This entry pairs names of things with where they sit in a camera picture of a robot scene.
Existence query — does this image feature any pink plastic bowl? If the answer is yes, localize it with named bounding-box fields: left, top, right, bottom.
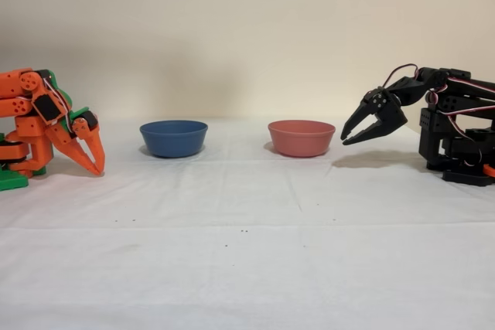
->
left=268, top=120, right=336, bottom=158

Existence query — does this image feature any blue plastic bowl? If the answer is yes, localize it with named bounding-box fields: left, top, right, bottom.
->
left=139, top=120, right=209, bottom=159

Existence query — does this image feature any white tablecloth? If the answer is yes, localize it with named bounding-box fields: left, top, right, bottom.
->
left=0, top=115, right=495, bottom=330

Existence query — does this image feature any orange arm servo cable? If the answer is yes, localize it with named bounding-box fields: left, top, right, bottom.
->
left=41, top=74, right=77, bottom=136

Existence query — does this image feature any red white gripper servo cable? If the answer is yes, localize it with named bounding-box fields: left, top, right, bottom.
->
left=381, top=63, right=421, bottom=90

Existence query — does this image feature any red white arm servo cable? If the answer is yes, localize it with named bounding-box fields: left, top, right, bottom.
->
left=427, top=77, right=495, bottom=168

